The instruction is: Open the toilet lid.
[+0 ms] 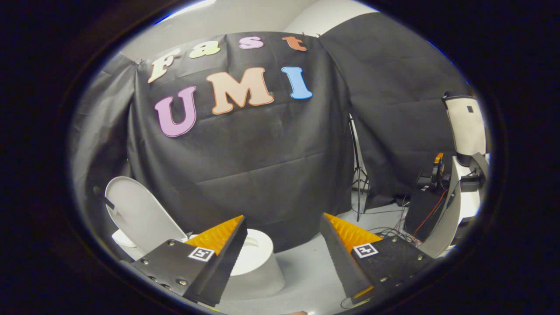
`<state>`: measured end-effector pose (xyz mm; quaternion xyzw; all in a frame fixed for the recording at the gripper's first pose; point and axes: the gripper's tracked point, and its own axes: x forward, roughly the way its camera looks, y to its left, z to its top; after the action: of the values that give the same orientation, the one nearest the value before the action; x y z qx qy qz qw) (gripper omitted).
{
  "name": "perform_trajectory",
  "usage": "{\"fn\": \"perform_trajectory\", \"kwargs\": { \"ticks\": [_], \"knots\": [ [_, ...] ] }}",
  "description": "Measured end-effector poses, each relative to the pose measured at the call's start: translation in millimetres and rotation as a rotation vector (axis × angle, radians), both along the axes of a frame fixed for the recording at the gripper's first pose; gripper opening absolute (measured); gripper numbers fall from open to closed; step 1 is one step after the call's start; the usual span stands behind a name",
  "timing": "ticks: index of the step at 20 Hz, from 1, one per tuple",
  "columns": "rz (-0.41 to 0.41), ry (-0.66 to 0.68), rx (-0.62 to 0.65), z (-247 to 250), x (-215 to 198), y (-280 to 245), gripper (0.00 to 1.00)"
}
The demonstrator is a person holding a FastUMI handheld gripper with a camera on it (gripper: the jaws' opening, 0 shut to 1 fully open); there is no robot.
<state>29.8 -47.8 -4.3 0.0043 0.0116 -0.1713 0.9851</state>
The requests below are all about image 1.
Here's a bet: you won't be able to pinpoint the dark equipment box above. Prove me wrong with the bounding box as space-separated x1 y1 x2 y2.
404 187 448 242

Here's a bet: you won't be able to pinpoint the orange and black device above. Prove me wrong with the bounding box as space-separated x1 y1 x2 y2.
430 152 445 185

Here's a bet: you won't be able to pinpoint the black tripod stand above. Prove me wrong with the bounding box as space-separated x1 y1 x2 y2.
348 114 373 222

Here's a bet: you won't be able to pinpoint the tangled floor cables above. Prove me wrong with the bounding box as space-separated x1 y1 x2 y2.
367 209 421 246

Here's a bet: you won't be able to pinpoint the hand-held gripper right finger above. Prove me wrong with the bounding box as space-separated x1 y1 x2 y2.
319 213 435 305

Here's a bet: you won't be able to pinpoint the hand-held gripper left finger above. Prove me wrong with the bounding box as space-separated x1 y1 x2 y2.
130 215 248 308

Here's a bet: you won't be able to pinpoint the black toilet lid handle tab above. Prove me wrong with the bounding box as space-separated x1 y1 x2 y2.
93 187 116 211

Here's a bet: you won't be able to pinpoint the white toilet tank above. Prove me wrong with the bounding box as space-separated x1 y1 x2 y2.
111 229 147 262

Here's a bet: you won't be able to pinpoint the black backdrop cloth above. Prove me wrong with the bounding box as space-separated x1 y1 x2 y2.
69 12 474 255

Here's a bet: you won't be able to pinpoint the white and grey machine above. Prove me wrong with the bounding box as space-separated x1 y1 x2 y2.
430 91 491 259

